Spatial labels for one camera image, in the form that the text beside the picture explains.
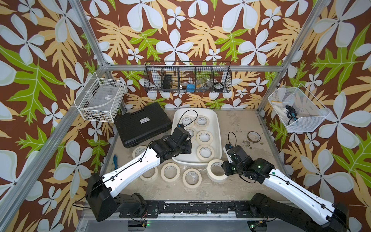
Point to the masking tape roll ten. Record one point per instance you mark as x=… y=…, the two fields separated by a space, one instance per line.
x=204 y=137

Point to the masking tape roll four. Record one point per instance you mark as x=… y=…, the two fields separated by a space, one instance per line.
x=150 y=175

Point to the blue cable tie bundle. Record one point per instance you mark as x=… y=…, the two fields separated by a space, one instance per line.
x=114 y=163

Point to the white wire basket left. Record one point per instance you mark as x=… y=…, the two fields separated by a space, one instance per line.
x=101 y=99

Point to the masking tape roll seven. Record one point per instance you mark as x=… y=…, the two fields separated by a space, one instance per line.
x=170 y=172

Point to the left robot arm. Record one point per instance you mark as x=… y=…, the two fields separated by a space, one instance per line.
x=104 y=192

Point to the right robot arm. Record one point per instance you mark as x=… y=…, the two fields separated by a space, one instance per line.
x=310 y=212

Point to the white mesh basket right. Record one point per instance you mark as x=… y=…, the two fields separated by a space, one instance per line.
x=298 y=109

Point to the black plastic tool case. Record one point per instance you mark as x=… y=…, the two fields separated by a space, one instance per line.
x=139 y=126

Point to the blue box in basket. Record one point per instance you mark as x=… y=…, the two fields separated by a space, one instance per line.
x=190 y=88

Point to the masking tape roll five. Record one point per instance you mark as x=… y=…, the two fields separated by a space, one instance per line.
x=186 y=120

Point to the masking tape roll nine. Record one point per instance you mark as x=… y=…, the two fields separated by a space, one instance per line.
x=192 y=178

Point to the masking tape roll eight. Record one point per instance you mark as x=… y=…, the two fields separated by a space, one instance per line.
x=191 y=131

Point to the masking tape roll six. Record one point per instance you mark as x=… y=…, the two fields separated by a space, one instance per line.
x=202 y=121

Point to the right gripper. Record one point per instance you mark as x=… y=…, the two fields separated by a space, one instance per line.
x=225 y=166

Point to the masking tape roll one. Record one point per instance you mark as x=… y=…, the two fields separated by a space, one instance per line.
x=138 y=151

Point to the masking tape roll eleven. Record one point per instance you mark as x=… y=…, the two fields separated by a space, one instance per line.
x=205 y=153

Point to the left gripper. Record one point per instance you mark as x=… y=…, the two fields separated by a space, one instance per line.
x=188 y=146

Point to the black wire basket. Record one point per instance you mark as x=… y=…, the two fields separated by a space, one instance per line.
x=207 y=76

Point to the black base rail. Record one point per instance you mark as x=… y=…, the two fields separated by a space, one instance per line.
x=155 y=209

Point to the black box in basket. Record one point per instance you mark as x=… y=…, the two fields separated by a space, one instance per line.
x=167 y=82

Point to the masking tape roll twelve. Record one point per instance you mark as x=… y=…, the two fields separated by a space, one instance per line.
x=215 y=171

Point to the white plastic storage box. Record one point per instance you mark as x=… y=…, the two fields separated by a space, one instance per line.
x=213 y=128

